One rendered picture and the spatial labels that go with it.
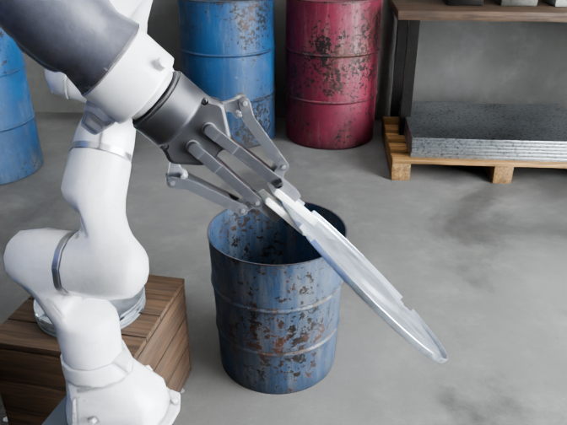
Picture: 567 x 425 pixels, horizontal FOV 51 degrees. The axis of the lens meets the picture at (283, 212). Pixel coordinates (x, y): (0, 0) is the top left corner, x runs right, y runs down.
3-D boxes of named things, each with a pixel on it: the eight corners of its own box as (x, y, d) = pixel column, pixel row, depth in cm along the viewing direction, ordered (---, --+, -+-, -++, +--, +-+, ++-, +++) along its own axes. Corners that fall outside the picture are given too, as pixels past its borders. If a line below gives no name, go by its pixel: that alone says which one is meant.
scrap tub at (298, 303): (339, 319, 217) (346, 200, 196) (340, 403, 180) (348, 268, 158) (226, 313, 220) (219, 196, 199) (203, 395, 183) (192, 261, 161)
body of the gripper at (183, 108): (126, 137, 58) (197, 191, 63) (183, 72, 57) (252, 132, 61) (124, 116, 65) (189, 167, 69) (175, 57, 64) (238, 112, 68)
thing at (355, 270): (350, 244, 97) (353, 241, 97) (471, 383, 78) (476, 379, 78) (246, 164, 75) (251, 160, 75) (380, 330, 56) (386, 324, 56)
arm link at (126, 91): (139, 33, 54) (186, 72, 56) (134, 15, 65) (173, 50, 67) (53, 134, 56) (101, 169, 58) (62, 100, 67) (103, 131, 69)
